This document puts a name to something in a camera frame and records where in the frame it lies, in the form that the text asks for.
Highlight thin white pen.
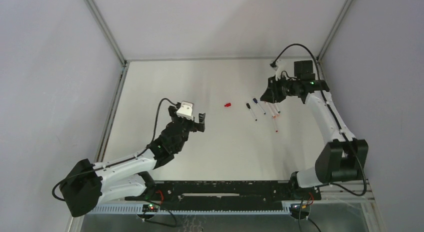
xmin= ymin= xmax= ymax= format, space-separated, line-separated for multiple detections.
xmin=269 ymin=103 xmax=279 ymax=117

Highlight white pen blue tip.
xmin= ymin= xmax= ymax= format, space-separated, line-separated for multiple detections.
xmin=252 ymin=98 xmax=267 ymax=115

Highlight white marker green end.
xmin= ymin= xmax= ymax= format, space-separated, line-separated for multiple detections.
xmin=273 ymin=103 xmax=281 ymax=114

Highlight white pen black tip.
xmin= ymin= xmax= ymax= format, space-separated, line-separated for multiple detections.
xmin=245 ymin=103 xmax=258 ymax=121

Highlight white pen red tip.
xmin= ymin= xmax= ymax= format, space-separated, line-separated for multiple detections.
xmin=272 ymin=118 xmax=279 ymax=133

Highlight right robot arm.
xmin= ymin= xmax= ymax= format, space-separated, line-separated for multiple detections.
xmin=260 ymin=60 xmax=369 ymax=189

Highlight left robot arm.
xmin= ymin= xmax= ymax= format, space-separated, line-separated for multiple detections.
xmin=58 ymin=101 xmax=206 ymax=217

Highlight left controller board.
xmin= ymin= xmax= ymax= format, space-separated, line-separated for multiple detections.
xmin=142 ymin=203 xmax=160 ymax=212

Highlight controller board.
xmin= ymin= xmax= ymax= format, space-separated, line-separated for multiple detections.
xmin=289 ymin=204 xmax=310 ymax=220
xmin=142 ymin=203 xmax=160 ymax=212

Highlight perforated metal strip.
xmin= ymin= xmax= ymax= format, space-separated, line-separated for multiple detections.
xmin=92 ymin=203 xmax=292 ymax=215

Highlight right controller board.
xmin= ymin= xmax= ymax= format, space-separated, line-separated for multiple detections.
xmin=289 ymin=204 xmax=310 ymax=220

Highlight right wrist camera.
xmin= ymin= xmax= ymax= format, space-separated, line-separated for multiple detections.
xmin=271 ymin=59 xmax=287 ymax=81

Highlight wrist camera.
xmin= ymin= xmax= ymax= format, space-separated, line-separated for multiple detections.
xmin=271 ymin=59 xmax=287 ymax=81
xmin=176 ymin=101 xmax=194 ymax=121

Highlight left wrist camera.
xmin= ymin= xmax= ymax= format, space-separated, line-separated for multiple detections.
xmin=176 ymin=101 xmax=194 ymax=121

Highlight right camera cable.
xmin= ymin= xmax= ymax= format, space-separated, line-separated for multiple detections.
xmin=270 ymin=43 xmax=368 ymax=197

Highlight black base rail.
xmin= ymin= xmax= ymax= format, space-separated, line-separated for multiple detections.
xmin=125 ymin=180 xmax=322 ymax=212

